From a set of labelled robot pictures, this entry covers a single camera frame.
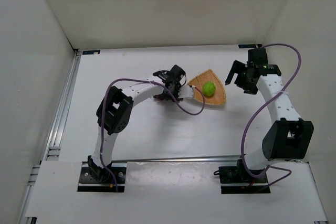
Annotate dark red fake grapes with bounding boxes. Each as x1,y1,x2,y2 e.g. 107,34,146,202
153,93,183,102

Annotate green fake apple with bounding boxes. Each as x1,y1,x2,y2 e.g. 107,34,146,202
202,81,216,97

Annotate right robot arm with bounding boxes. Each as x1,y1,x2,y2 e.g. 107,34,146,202
225,47,314,178

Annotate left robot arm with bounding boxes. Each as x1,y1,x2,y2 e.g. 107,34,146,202
88,65,202,183

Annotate woven bamboo fruit basket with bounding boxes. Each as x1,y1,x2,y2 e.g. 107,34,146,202
187,69,226,108

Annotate right blue corner label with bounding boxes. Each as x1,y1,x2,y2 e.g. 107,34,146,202
238,44,257,49

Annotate blue corner label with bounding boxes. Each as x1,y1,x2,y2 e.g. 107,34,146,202
82,50,100,55
238,44,257,49

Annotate left blue corner label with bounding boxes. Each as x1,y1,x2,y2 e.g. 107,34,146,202
82,50,100,55

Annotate white front cover board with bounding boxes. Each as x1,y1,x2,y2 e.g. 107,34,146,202
26,161,327,223

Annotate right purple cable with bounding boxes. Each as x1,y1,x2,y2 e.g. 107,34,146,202
240,42,302,194

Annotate purple cable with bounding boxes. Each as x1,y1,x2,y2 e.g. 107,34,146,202
100,78,206,191
240,42,302,194

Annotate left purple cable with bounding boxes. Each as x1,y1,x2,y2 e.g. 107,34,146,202
100,78,206,191

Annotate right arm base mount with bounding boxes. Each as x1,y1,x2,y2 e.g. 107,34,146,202
213,160,270,195

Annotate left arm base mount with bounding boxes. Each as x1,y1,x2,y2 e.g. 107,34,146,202
77,162,127,193

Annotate left aluminium frame rail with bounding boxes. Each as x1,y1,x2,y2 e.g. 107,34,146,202
18,49,81,223

